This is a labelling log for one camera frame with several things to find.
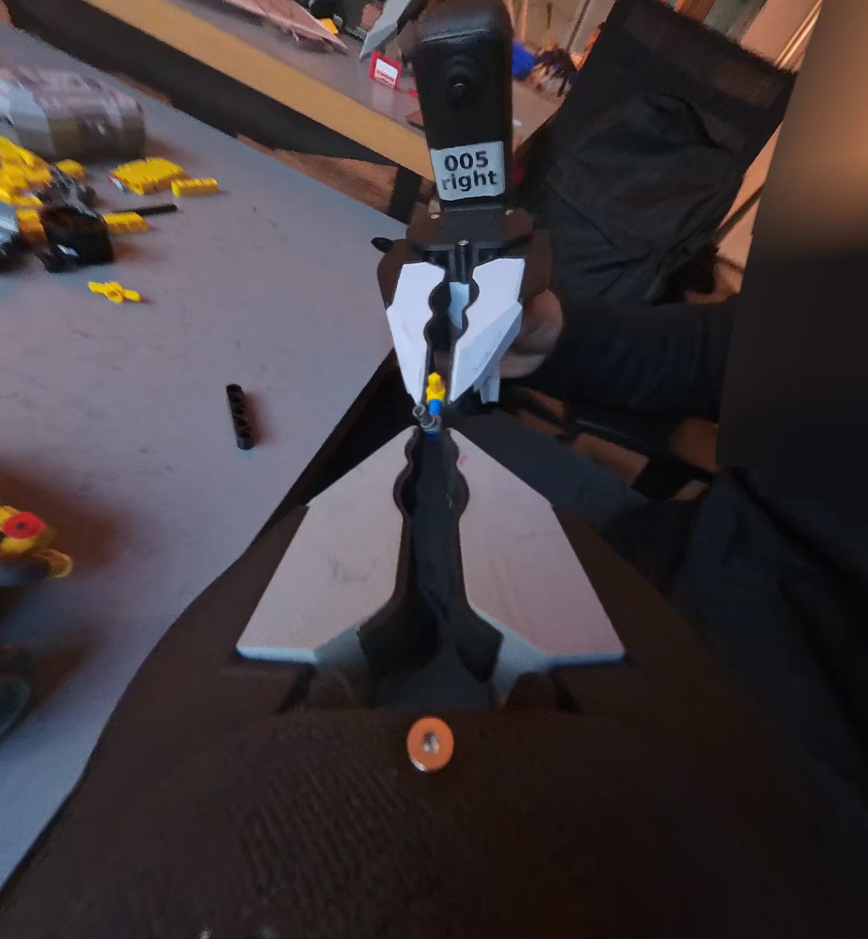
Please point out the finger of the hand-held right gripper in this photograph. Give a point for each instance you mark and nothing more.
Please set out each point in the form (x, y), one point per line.
(408, 315)
(496, 315)

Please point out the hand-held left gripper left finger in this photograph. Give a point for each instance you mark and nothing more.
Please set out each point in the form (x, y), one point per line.
(331, 572)

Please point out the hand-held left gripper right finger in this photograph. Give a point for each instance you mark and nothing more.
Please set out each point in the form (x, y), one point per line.
(536, 572)

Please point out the dark grey pin connector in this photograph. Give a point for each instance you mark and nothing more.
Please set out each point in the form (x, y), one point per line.
(426, 419)

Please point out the person's right forearm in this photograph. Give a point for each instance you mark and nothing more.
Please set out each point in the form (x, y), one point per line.
(639, 352)

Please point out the yellow edged desk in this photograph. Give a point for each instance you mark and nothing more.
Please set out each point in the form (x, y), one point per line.
(272, 66)

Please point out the grey desk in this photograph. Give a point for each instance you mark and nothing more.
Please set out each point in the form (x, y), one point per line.
(184, 367)

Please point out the person's right hand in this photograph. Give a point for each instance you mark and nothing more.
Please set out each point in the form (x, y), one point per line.
(540, 330)

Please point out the red sign stand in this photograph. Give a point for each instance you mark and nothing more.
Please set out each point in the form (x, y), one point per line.
(385, 70)

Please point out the black holed beam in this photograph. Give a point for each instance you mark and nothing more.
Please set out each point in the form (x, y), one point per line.
(241, 417)

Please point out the black jacket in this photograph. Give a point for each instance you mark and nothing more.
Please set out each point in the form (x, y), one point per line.
(646, 161)

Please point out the short yellow holed beam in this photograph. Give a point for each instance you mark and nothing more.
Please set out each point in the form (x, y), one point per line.
(194, 187)

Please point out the person's black sweater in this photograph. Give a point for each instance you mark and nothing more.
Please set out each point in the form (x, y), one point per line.
(786, 697)

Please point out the black axle rod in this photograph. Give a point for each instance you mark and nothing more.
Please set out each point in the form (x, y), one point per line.
(148, 210)

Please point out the yellow studded block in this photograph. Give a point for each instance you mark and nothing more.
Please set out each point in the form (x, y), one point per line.
(148, 174)

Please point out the long yellow holed beam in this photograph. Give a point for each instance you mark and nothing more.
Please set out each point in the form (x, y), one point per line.
(126, 222)

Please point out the yellow brick vehicle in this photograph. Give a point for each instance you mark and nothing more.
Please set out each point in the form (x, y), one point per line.
(1, 543)

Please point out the black spoked wheel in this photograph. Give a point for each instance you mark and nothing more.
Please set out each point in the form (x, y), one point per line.
(78, 235)

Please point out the grey angular block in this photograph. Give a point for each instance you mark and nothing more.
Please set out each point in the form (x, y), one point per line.
(74, 110)

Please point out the pile of building brick parts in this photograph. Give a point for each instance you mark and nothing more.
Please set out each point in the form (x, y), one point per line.
(8, 191)

